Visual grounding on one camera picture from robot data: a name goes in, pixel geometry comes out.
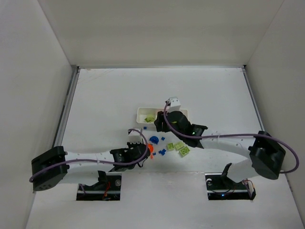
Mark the light green lego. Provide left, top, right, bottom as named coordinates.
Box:
left=144, top=115, right=155, bottom=123

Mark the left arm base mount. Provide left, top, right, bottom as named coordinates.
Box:
left=76, top=171, right=122, bottom=201

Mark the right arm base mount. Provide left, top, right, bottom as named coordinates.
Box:
left=205, top=163, right=256, bottom=201

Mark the orange dish lego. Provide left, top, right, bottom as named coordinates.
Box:
left=148, top=144, right=155, bottom=154

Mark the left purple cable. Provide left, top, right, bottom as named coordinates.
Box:
left=29, top=128, right=150, bottom=183

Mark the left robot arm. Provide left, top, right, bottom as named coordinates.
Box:
left=29, top=143, right=151, bottom=192

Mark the purple cable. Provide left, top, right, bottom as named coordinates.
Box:
left=163, top=104, right=300, bottom=174
left=29, top=128, right=150, bottom=183

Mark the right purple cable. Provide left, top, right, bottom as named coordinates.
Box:
left=163, top=104, right=300, bottom=174

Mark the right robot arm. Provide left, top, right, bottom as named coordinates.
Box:
left=154, top=111, right=285, bottom=183

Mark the white sorting tray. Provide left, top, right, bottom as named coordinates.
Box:
left=136, top=107, right=189, bottom=131

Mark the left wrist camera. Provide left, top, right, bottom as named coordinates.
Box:
left=128, top=128, right=143, bottom=144

